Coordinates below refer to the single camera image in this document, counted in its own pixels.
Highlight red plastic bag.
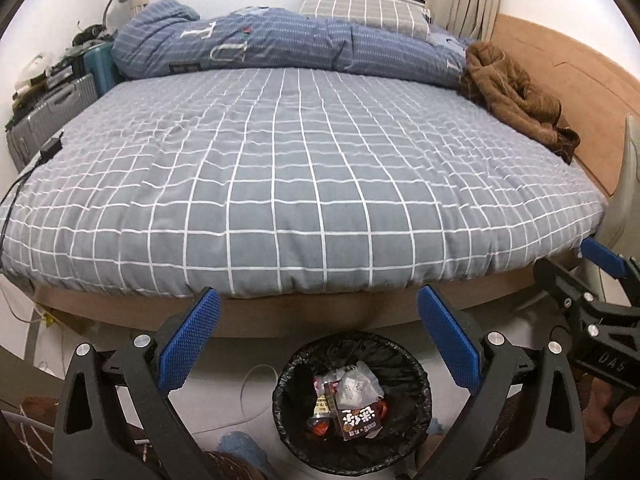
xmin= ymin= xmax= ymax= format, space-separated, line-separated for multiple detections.
xmin=305 ymin=393 xmax=388 ymax=438

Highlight brown chocolate snack box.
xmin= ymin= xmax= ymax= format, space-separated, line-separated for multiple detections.
xmin=324 ymin=382 xmax=386 ymax=441

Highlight grey checked pillow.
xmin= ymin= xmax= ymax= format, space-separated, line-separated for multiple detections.
xmin=299 ymin=0 xmax=432 ymax=40

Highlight grey checked bed sheet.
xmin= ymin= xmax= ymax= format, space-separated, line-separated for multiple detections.
xmin=1 ymin=68 xmax=606 ymax=298

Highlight black charger with cable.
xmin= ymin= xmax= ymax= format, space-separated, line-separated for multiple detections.
xmin=0 ymin=131 xmax=64 ymax=248

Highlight clutter on suitcases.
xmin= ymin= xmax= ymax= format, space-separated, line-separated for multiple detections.
xmin=6 ymin=24 xmax=117 ymax=130

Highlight brown fleece jacket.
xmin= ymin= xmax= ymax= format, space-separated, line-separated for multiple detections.
xmin=458 ymin=41 xmax=580 ymax=164

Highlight person's right hand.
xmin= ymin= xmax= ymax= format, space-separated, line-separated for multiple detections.
xmin=582 ymin=378 xmax=639 ymax=443

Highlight black lined trash bin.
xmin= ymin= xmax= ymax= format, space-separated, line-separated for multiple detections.
xmin=272 ymin=330 xmax=432 ymax=477

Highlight grey hard suitcase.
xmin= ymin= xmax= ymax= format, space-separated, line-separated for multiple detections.
xmin=6 ymin=74 xmax=98 ymax=171

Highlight blue slipper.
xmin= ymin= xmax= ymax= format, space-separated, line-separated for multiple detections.
xmin=216 ymin=431 xmax=277 ymax=478

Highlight teal hard suitcase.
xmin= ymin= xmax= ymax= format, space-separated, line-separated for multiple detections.
xmin=82 ymin=42 xmax=124 ymax=96

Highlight small white product box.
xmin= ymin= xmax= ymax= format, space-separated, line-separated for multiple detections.
xmin=334 ymin=361 xmax=384 ymax=410

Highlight blue striped duvet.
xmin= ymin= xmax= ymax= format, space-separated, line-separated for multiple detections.
xmin=112 ymin=0 xmax=466 ymax=88

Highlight wooden headboard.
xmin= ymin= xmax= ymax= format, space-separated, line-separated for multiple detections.
xmin=491 ymin=14 xmax=639 ymax=195

